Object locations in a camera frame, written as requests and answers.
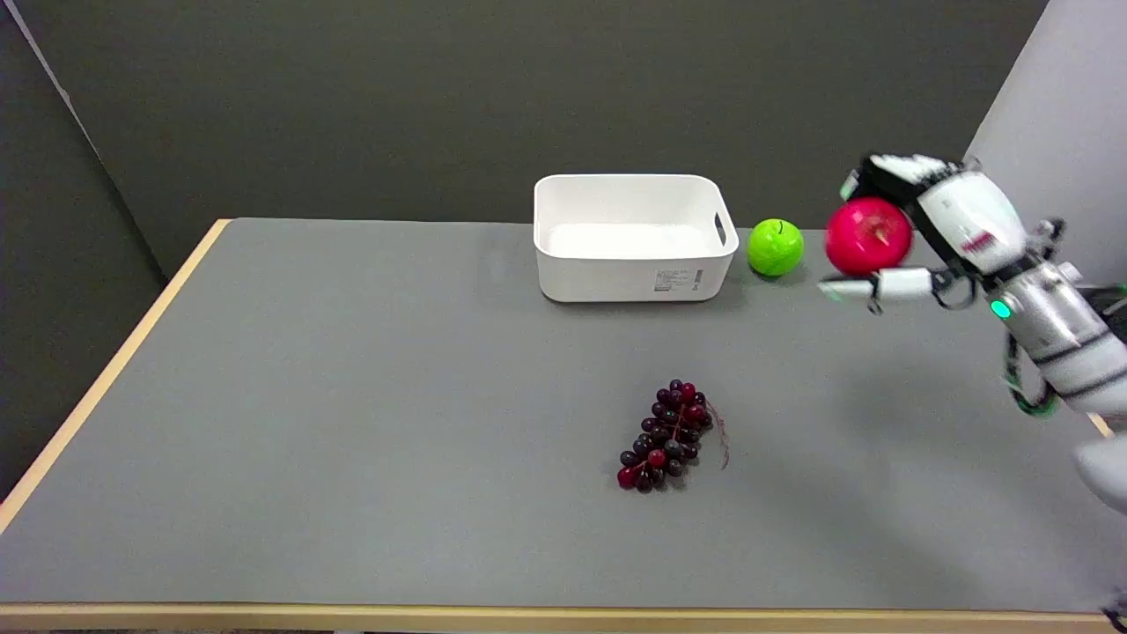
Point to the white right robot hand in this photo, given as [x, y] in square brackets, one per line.
[968, 216]

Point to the red apple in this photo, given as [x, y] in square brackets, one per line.
[868, 236]

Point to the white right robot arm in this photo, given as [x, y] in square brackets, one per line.
[1061, 335]

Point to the green apple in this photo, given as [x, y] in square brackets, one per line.
[775, 247]

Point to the dark purple grape bunch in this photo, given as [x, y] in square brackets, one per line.
[666, 436]

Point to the white plastic box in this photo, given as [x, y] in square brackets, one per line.
[632, 236]

